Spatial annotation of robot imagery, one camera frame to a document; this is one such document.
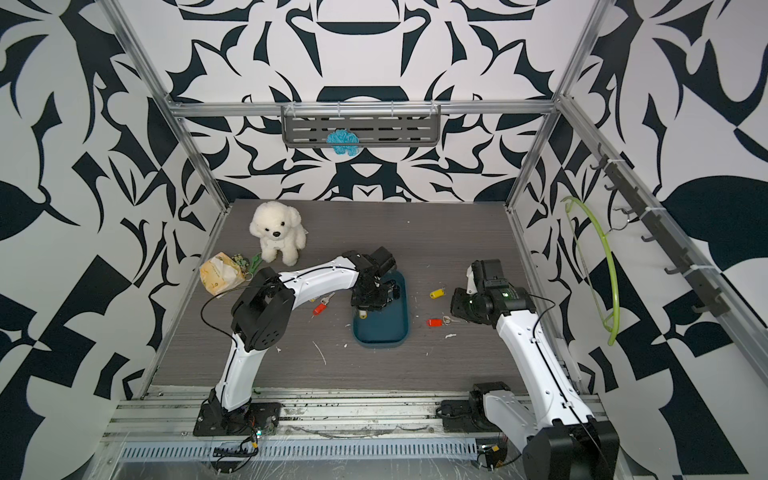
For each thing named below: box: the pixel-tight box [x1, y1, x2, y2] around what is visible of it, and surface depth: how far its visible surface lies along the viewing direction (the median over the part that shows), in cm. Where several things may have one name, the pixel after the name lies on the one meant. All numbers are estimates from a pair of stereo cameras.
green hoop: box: [561, 196, 621, 346], surface depth 66 cm
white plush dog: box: [249, 201, 307, 267], surface depth 95 cm
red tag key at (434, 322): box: [426, 316, 460, 327], surface depth 93 cm
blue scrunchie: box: [326, 128, 360, 157], surface depth 93 cm
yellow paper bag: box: [199, 252, 245, 296], surface depth 98 cm
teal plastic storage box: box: [352, 269, 409, 348], surface depth 93 cm
